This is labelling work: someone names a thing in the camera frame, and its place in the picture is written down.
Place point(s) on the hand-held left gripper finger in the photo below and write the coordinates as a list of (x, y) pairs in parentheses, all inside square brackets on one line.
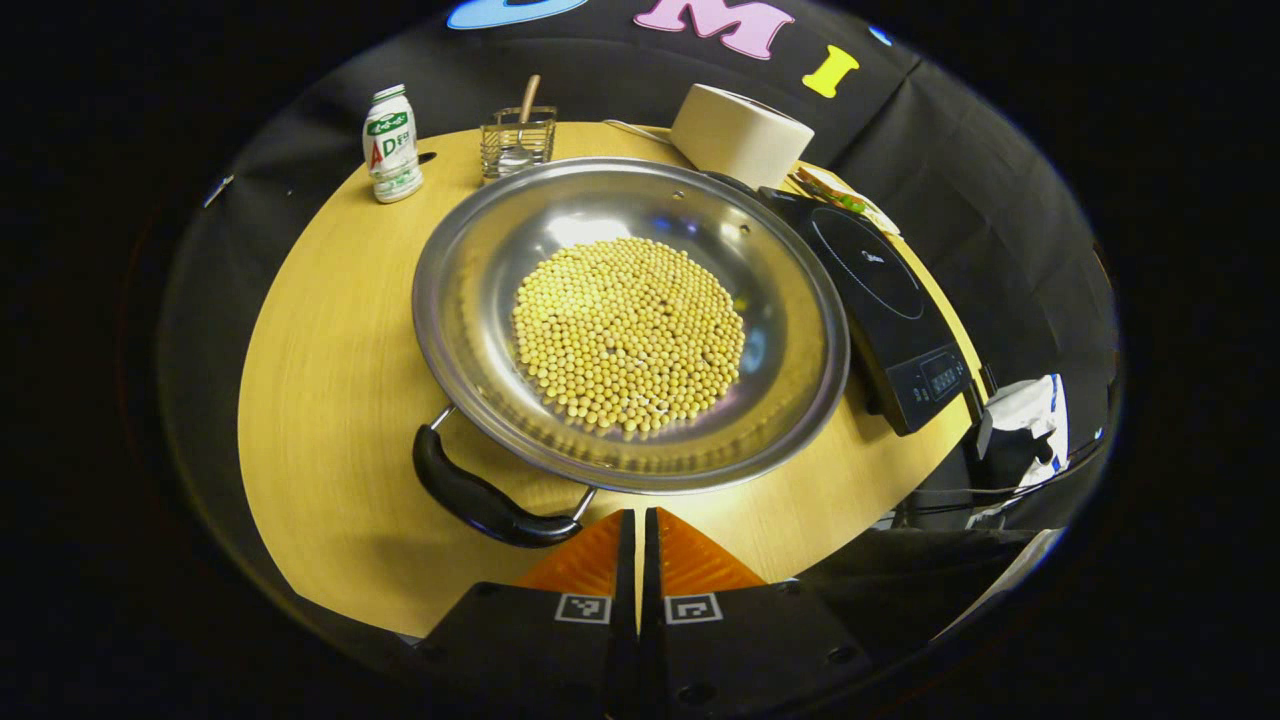
[(628, 560), (650, 560)]

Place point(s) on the black induction cooktop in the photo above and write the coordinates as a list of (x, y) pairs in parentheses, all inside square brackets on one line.
[(880, 300)]

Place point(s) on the pile of yellow soybeans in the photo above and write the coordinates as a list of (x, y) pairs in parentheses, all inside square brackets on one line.
[(630, 335)]

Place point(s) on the white cloth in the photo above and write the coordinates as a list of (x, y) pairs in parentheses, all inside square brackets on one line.
[(1030, 410)]

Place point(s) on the white toaster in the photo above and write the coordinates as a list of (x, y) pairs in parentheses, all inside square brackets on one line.
[(740, 140)]

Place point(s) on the white drink bottle green label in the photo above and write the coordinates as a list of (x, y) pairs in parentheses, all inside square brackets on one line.
[(392, 150)]

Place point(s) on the wooden spoon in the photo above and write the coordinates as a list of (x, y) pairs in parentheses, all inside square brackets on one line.
[(528, 95)]

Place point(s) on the grey cloth clip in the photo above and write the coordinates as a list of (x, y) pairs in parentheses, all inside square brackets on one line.
[(217, 191)]

